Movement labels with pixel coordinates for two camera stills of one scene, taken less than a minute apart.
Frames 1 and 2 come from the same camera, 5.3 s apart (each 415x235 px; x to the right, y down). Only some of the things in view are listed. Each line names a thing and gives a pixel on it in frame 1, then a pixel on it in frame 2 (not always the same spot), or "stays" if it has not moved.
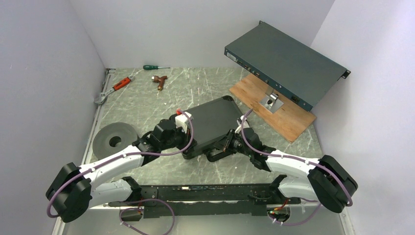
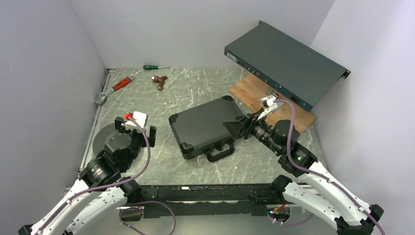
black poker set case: x=212 y=123 stays
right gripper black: x=228 y=140 → x=236 y=128
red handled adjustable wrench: x=99 y=99 stays
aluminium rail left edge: x=89 y=146 stays
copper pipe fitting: x=160 y=80 stays
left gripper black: x=186 y=140 → x=119 y=120
